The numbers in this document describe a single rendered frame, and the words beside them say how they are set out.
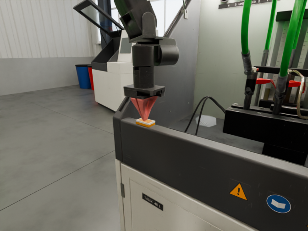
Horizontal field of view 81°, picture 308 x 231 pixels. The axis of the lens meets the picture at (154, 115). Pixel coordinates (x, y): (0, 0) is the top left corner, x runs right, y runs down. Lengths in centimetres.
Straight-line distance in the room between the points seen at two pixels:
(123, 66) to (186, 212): 288
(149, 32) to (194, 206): 45
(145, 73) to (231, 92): 56
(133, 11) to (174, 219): 57
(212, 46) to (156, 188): 68
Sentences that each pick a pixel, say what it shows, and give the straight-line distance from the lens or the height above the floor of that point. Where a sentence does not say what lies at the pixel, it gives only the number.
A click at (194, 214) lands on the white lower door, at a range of 56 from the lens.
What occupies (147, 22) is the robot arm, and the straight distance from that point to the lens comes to 47.
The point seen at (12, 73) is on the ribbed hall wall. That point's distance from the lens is 674.
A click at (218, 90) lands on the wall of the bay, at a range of 96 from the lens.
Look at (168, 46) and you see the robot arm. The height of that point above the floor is 116.
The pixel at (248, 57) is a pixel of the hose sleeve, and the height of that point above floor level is 114.
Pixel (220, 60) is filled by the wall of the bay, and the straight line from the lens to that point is 95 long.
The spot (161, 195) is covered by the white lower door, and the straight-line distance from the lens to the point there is 60.
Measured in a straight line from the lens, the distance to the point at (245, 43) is 48.
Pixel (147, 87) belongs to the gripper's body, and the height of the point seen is 106.
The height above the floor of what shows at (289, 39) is 117.
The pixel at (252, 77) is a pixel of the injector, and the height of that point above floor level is 108.
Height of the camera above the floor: 115
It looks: 19 degrees down
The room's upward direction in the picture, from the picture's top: straight up
